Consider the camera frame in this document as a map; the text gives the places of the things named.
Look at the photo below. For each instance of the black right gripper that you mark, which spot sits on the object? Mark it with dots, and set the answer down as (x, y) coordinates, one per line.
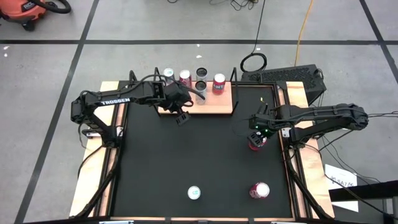
(264, 119)

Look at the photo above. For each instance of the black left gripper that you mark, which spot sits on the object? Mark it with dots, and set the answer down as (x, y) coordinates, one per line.
(175, 98)

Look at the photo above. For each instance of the white Celsius drink can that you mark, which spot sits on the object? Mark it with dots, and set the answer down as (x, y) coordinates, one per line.
(201, 85)
(201, 73)

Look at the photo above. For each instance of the red Coca-Cola can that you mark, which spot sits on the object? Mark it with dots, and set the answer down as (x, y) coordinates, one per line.
(185, 76)
(260, 189)

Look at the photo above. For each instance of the blue silver energy drink can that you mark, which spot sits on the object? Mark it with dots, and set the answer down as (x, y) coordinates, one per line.
(194, 193)
(168, 73)

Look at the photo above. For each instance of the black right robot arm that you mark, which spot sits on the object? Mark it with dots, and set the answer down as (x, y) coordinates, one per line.
(326, 113)

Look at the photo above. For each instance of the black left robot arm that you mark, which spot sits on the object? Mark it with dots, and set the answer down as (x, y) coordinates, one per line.
(115, 100)

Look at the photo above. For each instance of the black perforated computer case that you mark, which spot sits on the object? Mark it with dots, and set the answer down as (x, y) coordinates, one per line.
(289, 76)

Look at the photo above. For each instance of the white paper sign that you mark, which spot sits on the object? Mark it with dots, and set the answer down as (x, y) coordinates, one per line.
(339, 174)

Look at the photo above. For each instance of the black metal beam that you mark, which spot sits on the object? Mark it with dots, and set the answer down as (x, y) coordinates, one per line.
(367, 191)

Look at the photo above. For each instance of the orange shop vacuum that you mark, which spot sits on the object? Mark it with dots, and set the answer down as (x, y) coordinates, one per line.
(18, 9)

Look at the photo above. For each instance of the wooden shelf with black frame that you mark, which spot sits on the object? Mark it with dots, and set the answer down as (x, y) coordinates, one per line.
(217, 104)

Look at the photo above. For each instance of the black aluminium table frame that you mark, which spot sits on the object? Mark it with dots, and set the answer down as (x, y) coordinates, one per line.
(307, 188)

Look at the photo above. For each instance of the silver metal bracket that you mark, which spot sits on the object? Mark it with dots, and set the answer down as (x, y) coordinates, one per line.
(116, 222)

